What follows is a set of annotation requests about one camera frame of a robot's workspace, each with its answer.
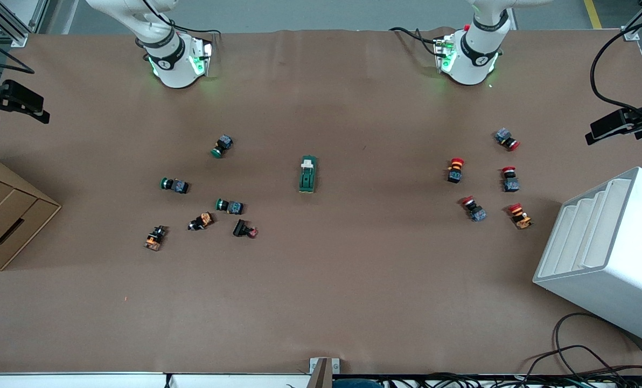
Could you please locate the black left arm base cable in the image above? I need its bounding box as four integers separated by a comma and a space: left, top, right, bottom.
388, 26, 446, 58

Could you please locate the red emergency button grey block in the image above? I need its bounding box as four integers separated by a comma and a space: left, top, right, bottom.
459, 196, 487, 223
494, 128, 521, 151
501, 166, 520, 193

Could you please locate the white table edge rail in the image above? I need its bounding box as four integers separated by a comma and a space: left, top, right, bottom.
0, 372, 312, 388

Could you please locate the black arm base cable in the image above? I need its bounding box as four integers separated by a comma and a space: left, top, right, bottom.
388, 26, 446, 58
148, 0, 222, 36

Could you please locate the black looping cable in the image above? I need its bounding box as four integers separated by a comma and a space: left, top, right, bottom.
553, 312, 642, 379

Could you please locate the green load switch white handle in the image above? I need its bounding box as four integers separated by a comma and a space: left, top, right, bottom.
298, 155, 318, 194

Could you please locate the white stepped plastic rack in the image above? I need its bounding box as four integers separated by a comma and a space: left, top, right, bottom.
533, 167, 642, 347

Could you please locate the brown cardboard box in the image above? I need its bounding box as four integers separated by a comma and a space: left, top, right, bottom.
0, 153, 62, 271

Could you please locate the black right arm base cable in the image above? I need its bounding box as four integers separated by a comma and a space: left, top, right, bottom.
148, 0, 222, 36

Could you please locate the red emergency button black block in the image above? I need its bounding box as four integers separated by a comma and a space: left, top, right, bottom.
446, 157, 465, 184

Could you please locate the green push button switch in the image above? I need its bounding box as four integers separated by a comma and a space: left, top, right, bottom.
215, 198, 245, 215
160, 177, 190, 195
211, 134, 234, 159

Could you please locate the red emergency button orange block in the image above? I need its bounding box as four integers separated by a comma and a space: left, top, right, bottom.
507, 203, 533, 230

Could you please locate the metal table edge bracket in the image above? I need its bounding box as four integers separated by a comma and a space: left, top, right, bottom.
307, 357, 341, 388

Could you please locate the black cable along table edge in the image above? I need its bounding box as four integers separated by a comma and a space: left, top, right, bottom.
348, 371, 642, 388

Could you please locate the black switch with pink end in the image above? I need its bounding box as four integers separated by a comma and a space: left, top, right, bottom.
233, 219, 258, 239

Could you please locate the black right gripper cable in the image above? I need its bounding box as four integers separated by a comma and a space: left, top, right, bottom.
0, 31, 36, 75

